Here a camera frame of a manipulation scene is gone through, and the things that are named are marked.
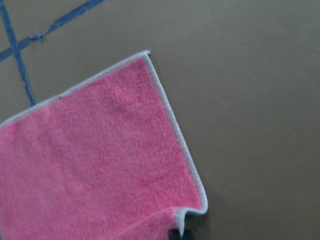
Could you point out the pink and grey towel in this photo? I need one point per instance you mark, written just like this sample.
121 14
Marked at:
104 160

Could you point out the crossing blue tape line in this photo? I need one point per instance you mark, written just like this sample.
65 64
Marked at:
17 46

